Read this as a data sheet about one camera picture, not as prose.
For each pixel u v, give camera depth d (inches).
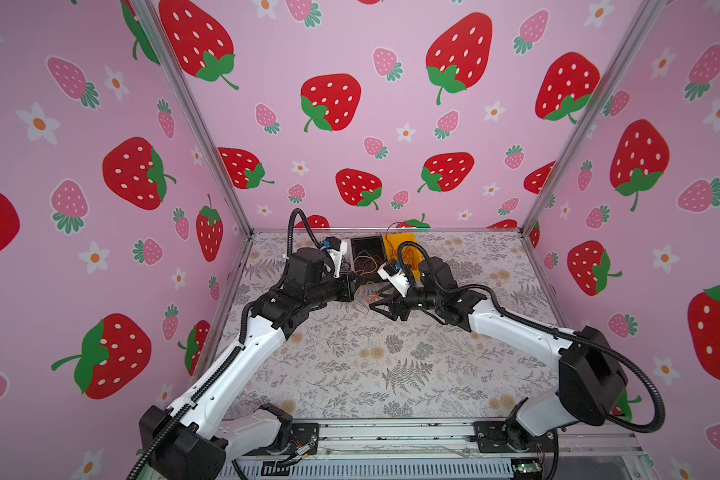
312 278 21.9
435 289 24.7
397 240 43.9
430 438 29.5
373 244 42.3
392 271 26.6
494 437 28.9
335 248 25.4
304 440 28.6
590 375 17.3
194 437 14.6
